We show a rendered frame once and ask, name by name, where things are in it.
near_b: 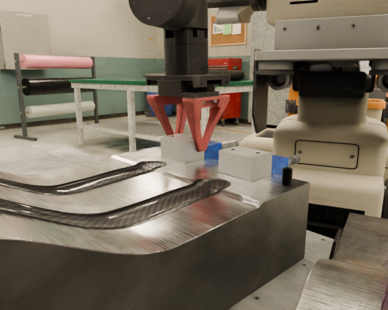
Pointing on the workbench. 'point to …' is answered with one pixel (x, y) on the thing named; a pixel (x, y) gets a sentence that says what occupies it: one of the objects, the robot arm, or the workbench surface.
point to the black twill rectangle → (335, 243)
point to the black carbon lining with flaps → (109, 221)
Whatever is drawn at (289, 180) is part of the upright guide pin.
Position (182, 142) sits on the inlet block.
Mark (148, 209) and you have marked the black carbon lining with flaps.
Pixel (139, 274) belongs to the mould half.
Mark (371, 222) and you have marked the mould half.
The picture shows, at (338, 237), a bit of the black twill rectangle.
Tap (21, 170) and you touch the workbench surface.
